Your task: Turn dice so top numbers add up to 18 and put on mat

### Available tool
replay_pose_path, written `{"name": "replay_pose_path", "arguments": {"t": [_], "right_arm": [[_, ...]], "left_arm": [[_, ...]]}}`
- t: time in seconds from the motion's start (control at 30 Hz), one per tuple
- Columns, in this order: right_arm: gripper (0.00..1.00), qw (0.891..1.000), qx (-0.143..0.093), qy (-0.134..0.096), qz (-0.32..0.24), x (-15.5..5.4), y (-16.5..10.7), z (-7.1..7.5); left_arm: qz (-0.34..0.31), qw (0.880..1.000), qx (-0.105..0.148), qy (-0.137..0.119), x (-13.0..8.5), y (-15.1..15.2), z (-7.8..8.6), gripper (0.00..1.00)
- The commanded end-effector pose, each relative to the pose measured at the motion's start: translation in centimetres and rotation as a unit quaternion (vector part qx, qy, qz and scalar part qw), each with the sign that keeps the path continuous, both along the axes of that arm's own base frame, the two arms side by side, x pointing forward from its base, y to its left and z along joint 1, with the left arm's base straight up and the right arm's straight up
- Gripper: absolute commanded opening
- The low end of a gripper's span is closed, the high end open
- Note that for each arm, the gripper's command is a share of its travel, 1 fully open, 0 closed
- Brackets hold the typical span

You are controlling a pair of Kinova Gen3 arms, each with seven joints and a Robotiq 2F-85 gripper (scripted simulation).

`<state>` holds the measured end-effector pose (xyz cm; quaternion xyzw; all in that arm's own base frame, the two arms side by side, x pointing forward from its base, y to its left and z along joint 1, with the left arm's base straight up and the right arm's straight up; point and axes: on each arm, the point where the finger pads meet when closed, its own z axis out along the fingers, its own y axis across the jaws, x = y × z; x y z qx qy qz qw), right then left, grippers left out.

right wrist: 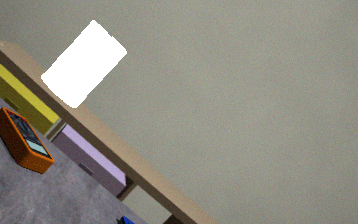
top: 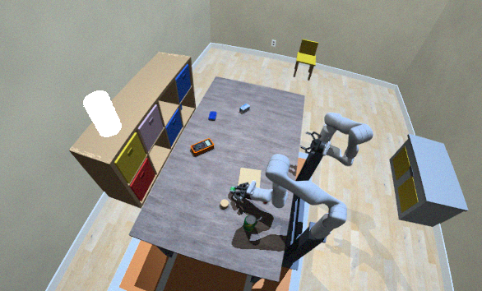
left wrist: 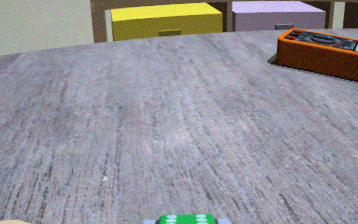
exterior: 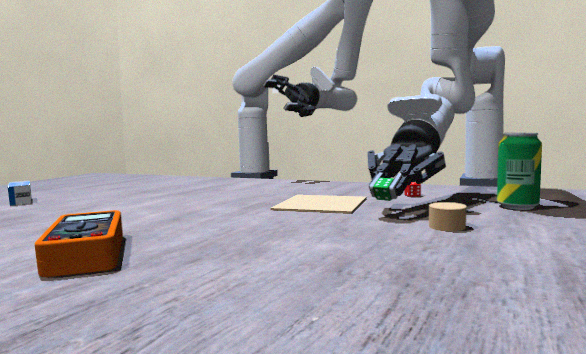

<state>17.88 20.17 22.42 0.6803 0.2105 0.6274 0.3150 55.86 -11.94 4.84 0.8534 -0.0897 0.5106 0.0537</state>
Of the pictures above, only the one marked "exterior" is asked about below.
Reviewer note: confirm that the beige flat mat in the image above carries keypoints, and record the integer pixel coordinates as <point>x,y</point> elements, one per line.
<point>321,203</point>

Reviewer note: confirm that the red die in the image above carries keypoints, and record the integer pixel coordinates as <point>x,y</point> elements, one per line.
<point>413,190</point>

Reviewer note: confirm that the orange digital multimeter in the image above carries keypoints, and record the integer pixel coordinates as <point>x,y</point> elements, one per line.
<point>66,250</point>

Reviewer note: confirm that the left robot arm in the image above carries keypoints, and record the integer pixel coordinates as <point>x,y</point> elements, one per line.
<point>451,33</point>

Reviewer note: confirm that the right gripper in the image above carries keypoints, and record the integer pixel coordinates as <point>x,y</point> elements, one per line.
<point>294,94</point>

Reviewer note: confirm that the green soda can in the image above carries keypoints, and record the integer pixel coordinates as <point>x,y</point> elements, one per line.
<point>519,171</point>

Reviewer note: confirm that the tan short cylinder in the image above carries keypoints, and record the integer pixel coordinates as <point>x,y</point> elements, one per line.
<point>447,216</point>

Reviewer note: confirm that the green die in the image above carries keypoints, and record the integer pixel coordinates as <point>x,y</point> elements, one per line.
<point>381,189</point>

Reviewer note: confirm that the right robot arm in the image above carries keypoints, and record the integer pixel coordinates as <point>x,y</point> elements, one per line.
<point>296,43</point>

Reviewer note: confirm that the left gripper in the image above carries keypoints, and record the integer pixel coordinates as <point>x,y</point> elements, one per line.
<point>413,131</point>

